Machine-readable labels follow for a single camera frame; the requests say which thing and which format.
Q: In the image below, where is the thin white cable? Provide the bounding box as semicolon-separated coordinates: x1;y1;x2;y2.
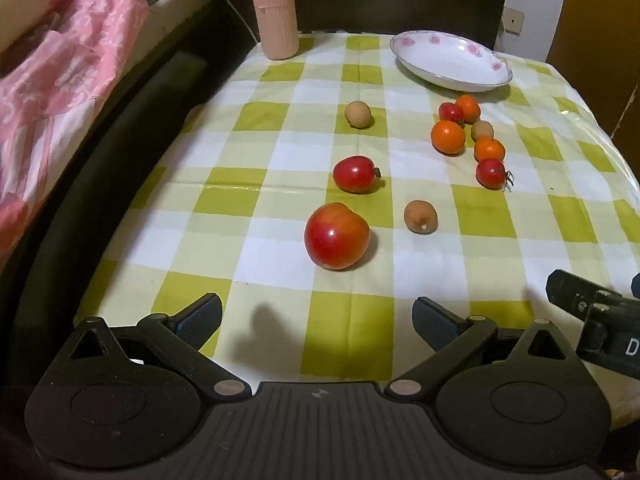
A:
132;0;261;46

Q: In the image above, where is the pink ribbed cylinder bottle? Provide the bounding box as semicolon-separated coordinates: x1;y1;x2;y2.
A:
247;0;300;61

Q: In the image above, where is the medium red tomato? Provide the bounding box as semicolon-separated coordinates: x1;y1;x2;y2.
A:
332;155;382;194

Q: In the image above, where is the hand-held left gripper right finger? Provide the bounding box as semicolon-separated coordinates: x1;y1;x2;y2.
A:
384;296;592;402

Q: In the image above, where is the brown wooden door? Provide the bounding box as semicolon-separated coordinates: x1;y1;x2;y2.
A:
545;0;640;136

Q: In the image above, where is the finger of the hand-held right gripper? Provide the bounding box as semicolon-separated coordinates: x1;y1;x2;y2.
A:
546;270;640;322
577;304;640;377

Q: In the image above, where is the white floral plate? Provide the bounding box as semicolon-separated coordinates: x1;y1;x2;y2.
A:
390;30;514;93

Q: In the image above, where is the dark wooden cabinet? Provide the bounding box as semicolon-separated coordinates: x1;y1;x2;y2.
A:
220;0;513;51

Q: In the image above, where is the large red tomato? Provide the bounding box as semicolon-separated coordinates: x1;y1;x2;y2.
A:
304;202;371;271

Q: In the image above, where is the small orange mandarin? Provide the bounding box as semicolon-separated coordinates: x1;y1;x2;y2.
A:
455;94;482;123
430;120;467;156
473;137;506;163

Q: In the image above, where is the pink floral blanket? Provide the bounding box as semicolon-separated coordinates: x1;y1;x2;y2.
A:
0;0;151;241

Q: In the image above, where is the green white checkered tablecloth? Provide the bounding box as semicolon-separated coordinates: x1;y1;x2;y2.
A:
72;30;640;426

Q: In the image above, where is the beige wall socket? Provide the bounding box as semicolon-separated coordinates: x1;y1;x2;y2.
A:
501;7;524;36

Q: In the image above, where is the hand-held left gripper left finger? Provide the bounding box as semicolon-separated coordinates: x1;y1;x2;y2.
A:
47;292;251;402

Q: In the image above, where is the small red tomato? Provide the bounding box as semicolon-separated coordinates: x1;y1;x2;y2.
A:
475;158;515;191
438;102;466;126

